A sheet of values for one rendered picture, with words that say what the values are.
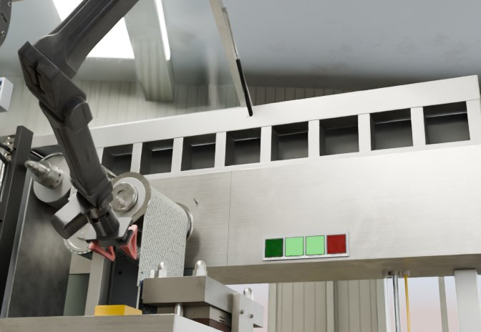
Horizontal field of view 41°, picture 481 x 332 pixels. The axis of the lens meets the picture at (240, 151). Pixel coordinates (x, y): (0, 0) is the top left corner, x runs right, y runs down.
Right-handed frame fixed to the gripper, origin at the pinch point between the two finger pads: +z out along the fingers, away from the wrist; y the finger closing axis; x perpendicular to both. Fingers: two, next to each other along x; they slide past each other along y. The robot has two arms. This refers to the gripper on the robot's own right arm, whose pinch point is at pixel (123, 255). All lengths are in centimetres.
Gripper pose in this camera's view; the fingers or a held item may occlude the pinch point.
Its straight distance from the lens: 158.9
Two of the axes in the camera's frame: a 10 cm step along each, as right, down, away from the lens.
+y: 9.4, -1.1, -3.3
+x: 2.0, -6.0, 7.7
